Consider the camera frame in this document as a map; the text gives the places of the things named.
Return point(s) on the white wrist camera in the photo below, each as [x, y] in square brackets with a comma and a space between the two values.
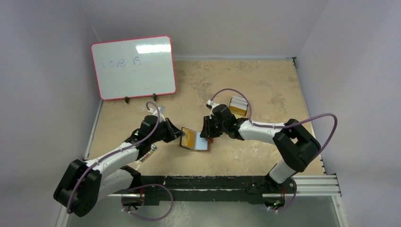
[159, 109]
[210, 104]

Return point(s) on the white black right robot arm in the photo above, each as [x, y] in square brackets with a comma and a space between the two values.
[294, 142]

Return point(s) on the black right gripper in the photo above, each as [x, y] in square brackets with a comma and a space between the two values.
[208, 126]

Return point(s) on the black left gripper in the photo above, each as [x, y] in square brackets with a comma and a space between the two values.
[173, 132]

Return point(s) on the beige oval card tray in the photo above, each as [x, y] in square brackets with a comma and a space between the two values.
[240, 110]

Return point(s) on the pink framed whiteboard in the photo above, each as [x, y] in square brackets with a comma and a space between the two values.
[133, 68]

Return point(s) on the aluminium rail frame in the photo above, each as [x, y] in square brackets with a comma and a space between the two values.
[250, 189]

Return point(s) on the brown leather card holder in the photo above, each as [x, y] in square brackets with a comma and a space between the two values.
[202, 144]

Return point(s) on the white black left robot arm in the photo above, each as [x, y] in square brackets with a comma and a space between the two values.
[97, 169]

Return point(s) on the pack of coloured markers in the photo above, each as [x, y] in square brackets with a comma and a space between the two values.
[153, 148]

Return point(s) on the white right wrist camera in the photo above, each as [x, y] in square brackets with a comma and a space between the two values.
[210, 104]

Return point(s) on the yellow credit card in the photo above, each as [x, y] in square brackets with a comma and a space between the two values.
[189, 140]

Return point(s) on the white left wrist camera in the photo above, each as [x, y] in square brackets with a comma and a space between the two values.
[159, 109]

